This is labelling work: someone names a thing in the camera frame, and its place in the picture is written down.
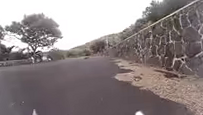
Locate dark bush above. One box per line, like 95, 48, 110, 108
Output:
89, 39, 107, 56

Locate grassy hill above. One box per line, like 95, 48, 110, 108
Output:
65, 31, 124, 58

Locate dark asphalt road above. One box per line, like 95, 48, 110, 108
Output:
0, 51, 197, 115

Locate wide-crowned tree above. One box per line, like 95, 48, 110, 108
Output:
4, 12, 65, 64

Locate sandy gravel strip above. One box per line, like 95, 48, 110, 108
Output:
111, 53, 203, 115

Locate dark stone wall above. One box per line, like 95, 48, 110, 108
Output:
100, 0, 203, 84

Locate bushes above stone wall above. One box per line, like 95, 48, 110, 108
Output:
120, 0, 203, 40

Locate low stone wall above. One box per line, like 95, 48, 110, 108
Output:
0, 58, 34, 69

